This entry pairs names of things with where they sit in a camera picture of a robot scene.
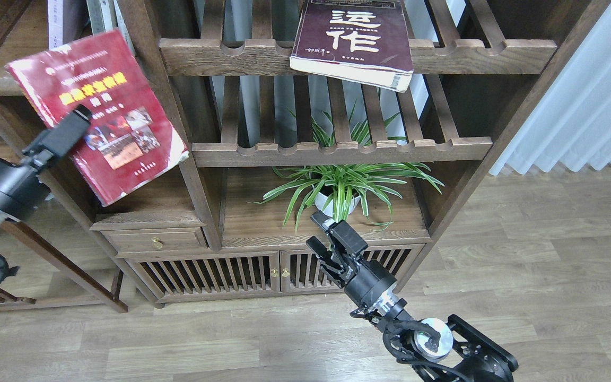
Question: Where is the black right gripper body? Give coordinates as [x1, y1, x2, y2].
[320, 220, 399, 319]

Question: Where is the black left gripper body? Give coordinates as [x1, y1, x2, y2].
[0, 129, 73, 225]

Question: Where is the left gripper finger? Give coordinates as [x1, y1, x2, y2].
[54, 105, 92, 146]

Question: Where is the red textbook with photos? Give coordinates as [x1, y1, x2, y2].
[5, 30, 189, 206]

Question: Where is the white lavender paperback book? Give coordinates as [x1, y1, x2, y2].
[48, 1, 88, 49]

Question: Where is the dark red Chinese book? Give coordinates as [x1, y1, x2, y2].
[290, 1, 414, 93]

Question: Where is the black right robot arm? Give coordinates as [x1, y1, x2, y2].
[307, 211, 519, 381]

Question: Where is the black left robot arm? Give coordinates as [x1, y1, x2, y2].
[0, 105, 92, 283]

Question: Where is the white plant pot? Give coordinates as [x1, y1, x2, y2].
[315, 188, 361, 221]

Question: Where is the green spider plant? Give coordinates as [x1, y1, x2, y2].
[259, 162, 444, 228]

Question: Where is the dark wooden bookshelf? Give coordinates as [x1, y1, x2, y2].
[0, 0, 611, 314]

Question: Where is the grey upright book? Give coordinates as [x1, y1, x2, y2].
[86, 0, 105, 34]

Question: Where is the white upright book right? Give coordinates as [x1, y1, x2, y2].
[113, 1, 136, 57]

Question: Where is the white upright book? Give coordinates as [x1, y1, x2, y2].
[99, 0, 118, 31]
[113, 1, 136, 57]

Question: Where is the brass drawer knob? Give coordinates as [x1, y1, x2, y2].
[151, 237, 163, 250]

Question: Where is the white pleated curtain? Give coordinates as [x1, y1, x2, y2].
[489, 4, 611, 176]

